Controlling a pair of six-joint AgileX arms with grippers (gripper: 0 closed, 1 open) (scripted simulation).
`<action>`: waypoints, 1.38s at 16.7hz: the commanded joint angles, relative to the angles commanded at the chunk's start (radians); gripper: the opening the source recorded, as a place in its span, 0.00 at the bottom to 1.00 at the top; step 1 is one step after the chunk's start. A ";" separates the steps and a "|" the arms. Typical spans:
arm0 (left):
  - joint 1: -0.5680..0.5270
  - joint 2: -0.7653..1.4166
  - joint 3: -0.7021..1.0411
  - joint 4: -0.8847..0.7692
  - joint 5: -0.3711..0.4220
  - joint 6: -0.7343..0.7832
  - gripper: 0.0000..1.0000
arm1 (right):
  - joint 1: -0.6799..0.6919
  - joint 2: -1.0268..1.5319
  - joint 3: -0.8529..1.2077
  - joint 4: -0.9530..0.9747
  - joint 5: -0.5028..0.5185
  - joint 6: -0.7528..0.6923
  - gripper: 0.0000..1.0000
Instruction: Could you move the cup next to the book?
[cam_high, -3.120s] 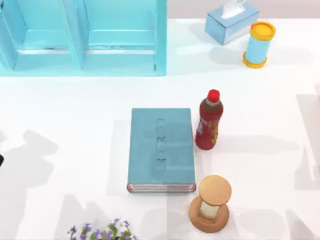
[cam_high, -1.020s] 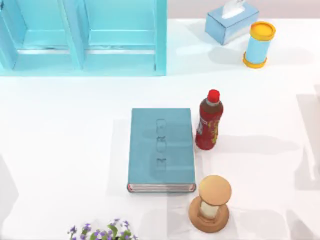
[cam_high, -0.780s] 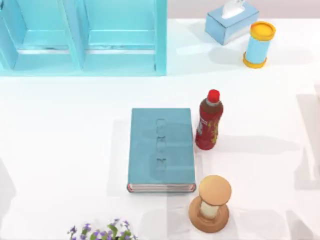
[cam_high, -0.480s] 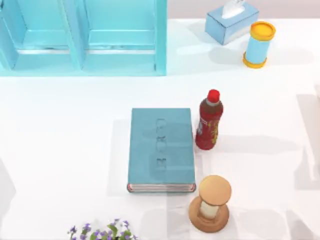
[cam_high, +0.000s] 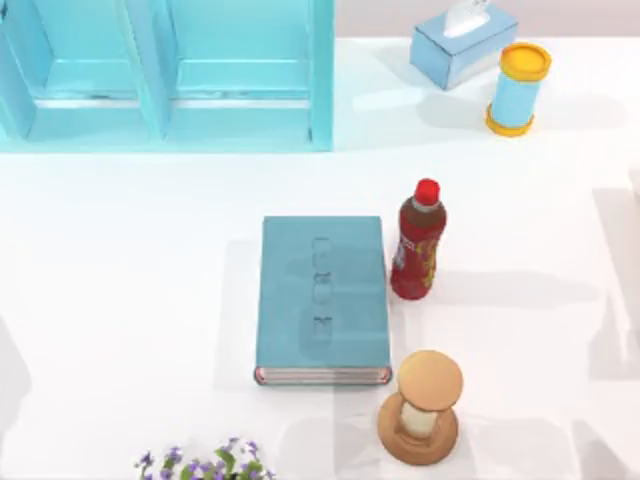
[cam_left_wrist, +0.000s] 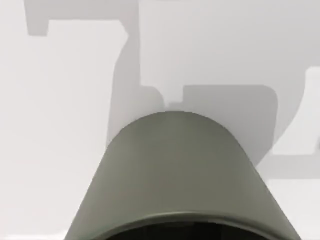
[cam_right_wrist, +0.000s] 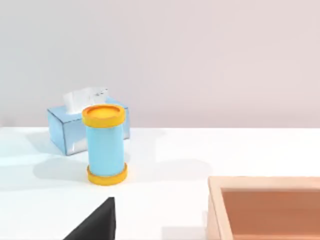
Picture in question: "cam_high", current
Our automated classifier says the blue can with yellow caps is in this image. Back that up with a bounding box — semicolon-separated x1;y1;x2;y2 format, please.
484;42;553;137

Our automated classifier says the light blue upright rack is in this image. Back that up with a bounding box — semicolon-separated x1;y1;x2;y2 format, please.
0;0;335;154

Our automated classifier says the light blue tissue box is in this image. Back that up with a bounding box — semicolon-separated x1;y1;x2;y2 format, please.
409;0;520;92

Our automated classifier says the purple flowering plant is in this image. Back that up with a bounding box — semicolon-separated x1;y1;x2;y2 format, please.
134;437;277;480

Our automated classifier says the wooden hourglass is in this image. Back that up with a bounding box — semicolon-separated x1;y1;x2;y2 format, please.
376;349;465;467

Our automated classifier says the red bottle with red cap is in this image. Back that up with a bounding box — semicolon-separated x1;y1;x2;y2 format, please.
389;178;449;301

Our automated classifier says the teal hardcover book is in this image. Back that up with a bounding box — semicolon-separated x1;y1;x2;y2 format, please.
253;215;393;387

